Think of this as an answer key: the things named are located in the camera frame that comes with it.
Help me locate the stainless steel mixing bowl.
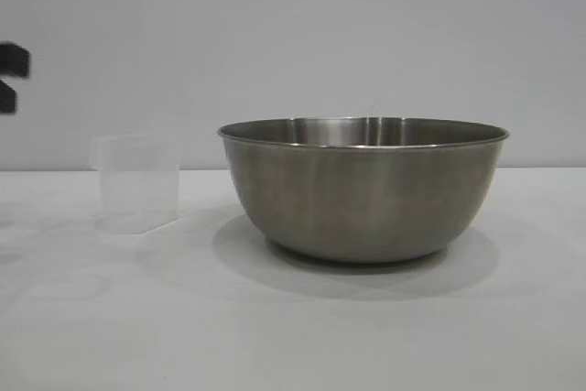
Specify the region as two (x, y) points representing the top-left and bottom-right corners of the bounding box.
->
(216, 116), (511, 266)

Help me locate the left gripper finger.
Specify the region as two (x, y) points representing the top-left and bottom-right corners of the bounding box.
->
(0, 82), (18, 113)
(0, 42), (31, 77)

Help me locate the clear plastic measuring cup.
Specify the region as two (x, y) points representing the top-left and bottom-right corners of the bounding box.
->
(90, 134), (180, 236)

